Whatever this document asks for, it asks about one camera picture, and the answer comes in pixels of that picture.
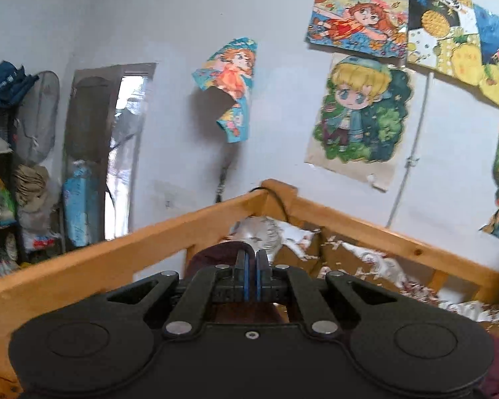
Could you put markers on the wall mirror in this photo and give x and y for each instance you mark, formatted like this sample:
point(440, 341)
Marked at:
point(108, 145)

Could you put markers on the white wall conduit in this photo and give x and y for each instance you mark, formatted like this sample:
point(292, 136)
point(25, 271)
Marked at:
point(411, 133)

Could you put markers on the light blue box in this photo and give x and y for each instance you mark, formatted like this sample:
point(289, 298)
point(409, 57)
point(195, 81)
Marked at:
point(80, 208)

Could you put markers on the dark blue cloth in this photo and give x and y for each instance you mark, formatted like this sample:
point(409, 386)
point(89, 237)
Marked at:
point(8, 83)

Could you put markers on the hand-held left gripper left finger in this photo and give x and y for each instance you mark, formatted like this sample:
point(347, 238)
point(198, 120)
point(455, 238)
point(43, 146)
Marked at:
point(245, 275)

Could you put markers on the black storage shelf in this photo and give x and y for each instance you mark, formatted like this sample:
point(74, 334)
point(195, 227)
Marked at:
point(6, 199)

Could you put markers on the grey electric fan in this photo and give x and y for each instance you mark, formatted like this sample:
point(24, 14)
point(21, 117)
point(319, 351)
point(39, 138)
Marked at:
point(37, 120)

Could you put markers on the torn orange-haired girl poster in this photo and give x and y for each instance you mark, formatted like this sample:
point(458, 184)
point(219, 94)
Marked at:
point(233, 87)

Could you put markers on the beige cloth bundle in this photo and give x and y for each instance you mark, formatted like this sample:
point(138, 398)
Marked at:
point(31, 185)

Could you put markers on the maroon garment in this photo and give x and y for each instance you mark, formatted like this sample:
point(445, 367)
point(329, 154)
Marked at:
point(210, 257)

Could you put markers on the white plastic bag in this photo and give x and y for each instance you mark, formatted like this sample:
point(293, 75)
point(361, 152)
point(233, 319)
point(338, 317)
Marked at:
point(39, 228)

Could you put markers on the blond-haired child poster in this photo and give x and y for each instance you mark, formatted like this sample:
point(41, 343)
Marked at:
point(359, 108)

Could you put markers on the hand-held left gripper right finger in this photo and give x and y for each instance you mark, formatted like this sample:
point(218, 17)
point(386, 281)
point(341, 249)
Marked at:
point(259, 275)

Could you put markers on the wooden bed frame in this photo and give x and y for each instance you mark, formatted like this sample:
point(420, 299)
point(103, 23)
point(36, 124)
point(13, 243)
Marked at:
point(108, 257)

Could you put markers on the brown white-patterned blanket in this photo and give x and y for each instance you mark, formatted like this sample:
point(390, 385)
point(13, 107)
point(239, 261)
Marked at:
point(370, 264)

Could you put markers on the white crumpled cloth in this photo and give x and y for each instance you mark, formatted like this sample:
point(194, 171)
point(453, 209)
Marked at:
point(260, 229)

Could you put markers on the pineapple poster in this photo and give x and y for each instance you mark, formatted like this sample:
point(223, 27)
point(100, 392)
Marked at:
point(453, 37)

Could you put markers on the flying girl poster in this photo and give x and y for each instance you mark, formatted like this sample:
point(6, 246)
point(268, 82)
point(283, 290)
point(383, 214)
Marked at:
point(357, 20)

